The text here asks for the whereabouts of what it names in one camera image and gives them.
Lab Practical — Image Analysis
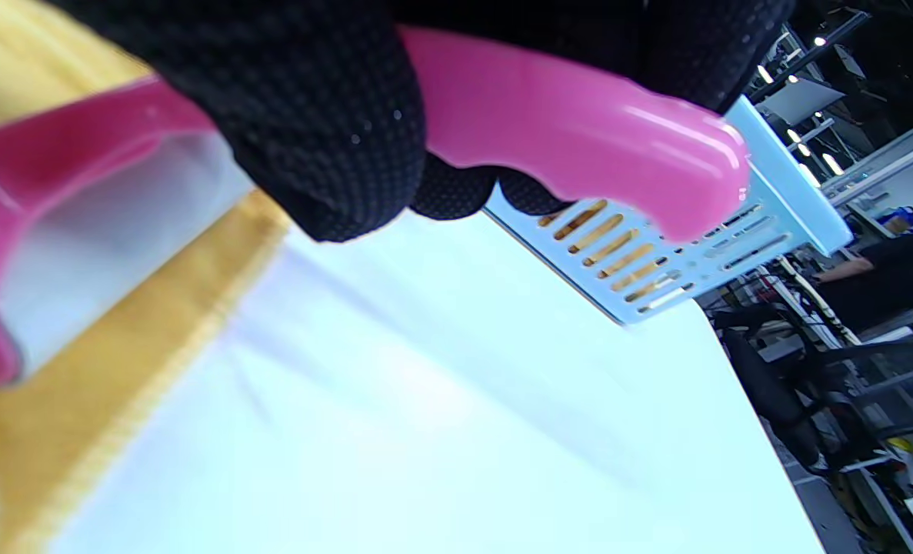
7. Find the pink lint roller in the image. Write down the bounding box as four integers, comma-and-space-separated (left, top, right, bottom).
0, 27, 751, 389

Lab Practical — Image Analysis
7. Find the black mesh office chair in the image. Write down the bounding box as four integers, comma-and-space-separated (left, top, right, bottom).
721, 308, 913, 474

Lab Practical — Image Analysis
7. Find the person's right hand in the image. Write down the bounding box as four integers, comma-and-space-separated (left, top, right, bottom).
48, 0, 795, 243

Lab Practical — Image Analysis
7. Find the light blue plastic basket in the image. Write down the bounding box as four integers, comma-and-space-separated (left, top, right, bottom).
483, 96, 853, 325

